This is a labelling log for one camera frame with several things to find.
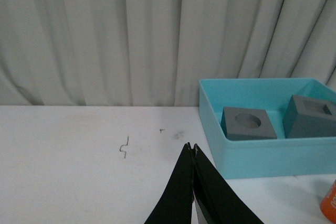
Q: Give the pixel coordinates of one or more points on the white pleated curtain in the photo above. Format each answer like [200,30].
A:
[154,52]

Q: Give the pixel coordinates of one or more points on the light blue plastic box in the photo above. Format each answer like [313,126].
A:
[264,158]

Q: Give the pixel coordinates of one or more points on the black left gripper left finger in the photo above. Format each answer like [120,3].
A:
[175,204]

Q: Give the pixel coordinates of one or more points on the gray cube with round hole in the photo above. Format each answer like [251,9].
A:
[246,124]

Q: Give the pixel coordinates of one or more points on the orange cylinder with white digits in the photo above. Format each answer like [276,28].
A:
[327,206]

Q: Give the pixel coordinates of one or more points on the gray cube with square hole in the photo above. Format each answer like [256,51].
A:
[309,117]

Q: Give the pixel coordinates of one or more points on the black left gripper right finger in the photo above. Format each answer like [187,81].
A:
[215,200]

